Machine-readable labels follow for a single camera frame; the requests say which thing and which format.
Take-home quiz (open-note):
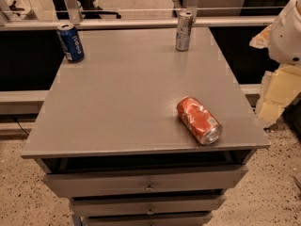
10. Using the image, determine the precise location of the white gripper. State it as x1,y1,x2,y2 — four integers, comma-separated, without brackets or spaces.
249,19,301,128

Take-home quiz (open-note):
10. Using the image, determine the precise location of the silver redbull can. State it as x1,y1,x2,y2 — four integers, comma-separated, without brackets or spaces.
176,10,193,52

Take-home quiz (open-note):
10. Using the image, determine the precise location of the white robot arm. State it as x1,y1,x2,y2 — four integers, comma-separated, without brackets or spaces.
249,0,301,128

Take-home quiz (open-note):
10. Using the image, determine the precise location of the orange soda can lying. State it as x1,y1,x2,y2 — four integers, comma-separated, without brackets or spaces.
177,96,223,145

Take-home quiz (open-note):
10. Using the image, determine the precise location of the blue pepsi can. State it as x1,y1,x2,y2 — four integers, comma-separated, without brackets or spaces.
56,23,85,62

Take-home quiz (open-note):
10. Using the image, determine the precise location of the middle grey drawer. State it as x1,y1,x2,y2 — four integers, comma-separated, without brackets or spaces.
71,195,226,217

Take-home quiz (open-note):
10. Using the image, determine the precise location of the grey drawer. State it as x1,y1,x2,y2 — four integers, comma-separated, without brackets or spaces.
43,165,247,198
87,212,212,226
71,195,226,217

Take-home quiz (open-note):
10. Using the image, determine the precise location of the grey drawer cabinet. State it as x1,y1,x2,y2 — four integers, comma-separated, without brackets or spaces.
20,26,272,226

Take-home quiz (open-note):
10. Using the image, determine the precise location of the bottom grey drawer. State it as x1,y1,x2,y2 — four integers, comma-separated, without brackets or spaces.
87,212,212,226

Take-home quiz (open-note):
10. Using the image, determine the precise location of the top grey drawer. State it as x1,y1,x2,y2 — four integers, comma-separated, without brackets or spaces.
43,165,247,198

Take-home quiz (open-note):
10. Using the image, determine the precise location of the grey metal rail frame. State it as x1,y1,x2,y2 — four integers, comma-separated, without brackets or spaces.
0,12,275,31

